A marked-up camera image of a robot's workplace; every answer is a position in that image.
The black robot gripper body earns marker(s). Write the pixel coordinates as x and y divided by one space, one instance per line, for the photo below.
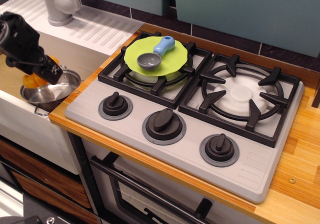
20 43

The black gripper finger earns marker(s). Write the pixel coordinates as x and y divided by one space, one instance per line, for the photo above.
51 72

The black burner grate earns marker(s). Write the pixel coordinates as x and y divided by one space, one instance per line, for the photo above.
265 128
114 74

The wooden drawer fronts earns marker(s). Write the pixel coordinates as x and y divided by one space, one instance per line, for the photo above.
47 182

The blue handled grey spoon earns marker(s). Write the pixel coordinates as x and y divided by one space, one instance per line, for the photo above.
151 60

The black middle stove knob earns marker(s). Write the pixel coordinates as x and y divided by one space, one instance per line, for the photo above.
164 127

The grey toy stove top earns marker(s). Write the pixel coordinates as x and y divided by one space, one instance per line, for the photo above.
251 175

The white right burner disc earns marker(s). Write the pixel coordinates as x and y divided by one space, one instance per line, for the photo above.
239 90

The black right burner grate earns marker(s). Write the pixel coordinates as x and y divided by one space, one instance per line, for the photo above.
265 128

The white left burner disc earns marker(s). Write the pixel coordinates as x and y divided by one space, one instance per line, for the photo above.
147 81

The black right stove knob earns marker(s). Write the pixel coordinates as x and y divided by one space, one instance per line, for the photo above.
219 150

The black left burner grate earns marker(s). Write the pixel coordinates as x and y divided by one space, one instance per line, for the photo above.
114 74

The lime green plate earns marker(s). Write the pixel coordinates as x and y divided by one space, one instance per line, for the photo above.
171 62

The oven door with black handle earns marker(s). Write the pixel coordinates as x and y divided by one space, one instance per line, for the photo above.
145 197

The grey toy faucet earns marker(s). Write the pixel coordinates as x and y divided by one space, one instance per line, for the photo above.
60 12

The white burner disc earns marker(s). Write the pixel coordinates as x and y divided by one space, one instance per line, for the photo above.
147 81
239 90

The orange toy croissant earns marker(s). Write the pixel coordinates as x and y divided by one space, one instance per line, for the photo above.
33 80

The stainless steel pot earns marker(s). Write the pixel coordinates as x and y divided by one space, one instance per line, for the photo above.
47 97

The black stove knob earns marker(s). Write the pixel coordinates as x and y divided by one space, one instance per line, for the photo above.
164 127
219 150
115 107

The black left stove knob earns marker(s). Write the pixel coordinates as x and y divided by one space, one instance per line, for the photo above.
115 107

